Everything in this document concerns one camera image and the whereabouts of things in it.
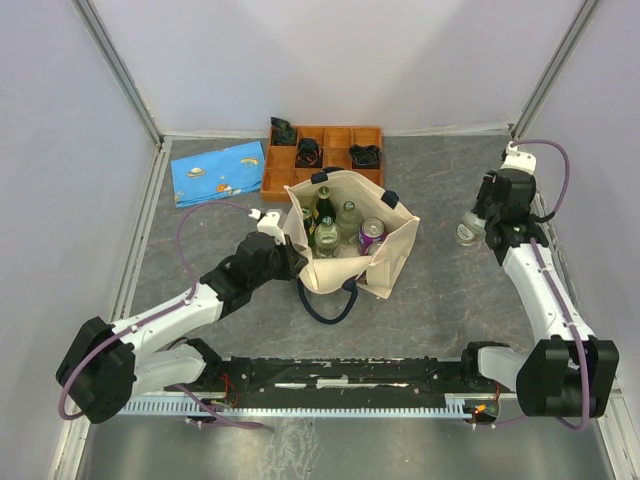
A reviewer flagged clear glass bottle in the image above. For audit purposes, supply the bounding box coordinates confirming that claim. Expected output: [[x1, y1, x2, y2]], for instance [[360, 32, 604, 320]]
[[314, 217, 341, 258], [455, 211, 486, 246]]

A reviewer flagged clear bottle green cap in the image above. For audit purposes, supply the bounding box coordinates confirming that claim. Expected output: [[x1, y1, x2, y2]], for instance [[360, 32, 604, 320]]
[[336, 200, 363, 245]]

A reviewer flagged cream canvas tote bag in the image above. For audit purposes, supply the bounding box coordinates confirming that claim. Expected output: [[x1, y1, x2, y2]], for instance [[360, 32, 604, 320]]
[[284, 170, 420, 325]]

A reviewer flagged purple soda can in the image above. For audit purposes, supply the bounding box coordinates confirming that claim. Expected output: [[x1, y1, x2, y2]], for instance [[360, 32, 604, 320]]
[[357, 217, 387, 256]]

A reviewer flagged red soda can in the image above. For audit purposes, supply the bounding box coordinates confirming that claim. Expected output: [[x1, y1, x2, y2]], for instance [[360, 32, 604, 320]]
[[368, 242, 383, 256]]

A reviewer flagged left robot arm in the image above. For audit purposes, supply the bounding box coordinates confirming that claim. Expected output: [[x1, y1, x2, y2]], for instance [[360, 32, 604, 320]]
[[55, 232, 308, 424]]

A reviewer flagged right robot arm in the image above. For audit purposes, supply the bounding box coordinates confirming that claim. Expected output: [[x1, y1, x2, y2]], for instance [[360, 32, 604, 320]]
[[458, 168, 619, 429]]

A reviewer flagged small green cap bottle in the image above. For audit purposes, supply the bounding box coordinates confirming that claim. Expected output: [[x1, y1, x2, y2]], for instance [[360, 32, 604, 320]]
[[301, 207, 315, 247]]

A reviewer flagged dark green glass bottle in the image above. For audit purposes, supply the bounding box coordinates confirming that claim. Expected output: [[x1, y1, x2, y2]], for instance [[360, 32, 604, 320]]
[[313, 186, 336, 226]]

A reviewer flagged dark rolled sock front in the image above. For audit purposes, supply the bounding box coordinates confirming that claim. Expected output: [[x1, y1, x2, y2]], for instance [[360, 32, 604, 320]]
[[321, 166, 345, 175]]

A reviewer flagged dark rolled sock middle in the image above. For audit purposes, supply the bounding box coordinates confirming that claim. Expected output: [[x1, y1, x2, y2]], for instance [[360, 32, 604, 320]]
[[295, 137, 322, 168]]

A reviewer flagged blue patterned cloth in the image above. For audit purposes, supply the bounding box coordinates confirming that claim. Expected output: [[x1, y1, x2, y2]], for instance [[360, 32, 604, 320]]
[[171, 141, 266, 208]]

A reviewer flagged dark rolled sock back-left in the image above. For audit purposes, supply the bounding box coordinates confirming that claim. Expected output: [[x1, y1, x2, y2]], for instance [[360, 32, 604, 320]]
[[271, 117, 297, 146]]

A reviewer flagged wooden compartment tray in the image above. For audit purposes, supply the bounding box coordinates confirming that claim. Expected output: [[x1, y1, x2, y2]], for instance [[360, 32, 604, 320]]
[[260, 124, 384, 203]]

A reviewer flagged dark rolled sock right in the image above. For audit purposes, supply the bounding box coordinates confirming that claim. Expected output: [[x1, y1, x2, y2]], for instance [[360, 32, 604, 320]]
[[348, 144, 382, 170]]

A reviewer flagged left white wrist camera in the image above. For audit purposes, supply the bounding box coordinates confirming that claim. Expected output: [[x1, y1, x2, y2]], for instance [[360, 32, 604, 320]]
[[249, 209, 286, 246]]

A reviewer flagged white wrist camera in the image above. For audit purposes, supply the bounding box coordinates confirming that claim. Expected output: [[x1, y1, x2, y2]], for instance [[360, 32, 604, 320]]
[[249, 209, 286, 246], [500, 141, 537, 175]]

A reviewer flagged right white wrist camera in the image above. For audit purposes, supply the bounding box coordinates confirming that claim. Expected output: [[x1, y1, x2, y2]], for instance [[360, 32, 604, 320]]
[[500, 141, 537, 175]]

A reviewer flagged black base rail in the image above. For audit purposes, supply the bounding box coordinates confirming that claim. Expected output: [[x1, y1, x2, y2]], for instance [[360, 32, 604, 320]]
[[187, 357, 496, 407]]

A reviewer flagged light blue cable duct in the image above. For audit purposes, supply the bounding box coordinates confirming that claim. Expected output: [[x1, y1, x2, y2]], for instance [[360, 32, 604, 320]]
[[119, 393, 471, 419]]

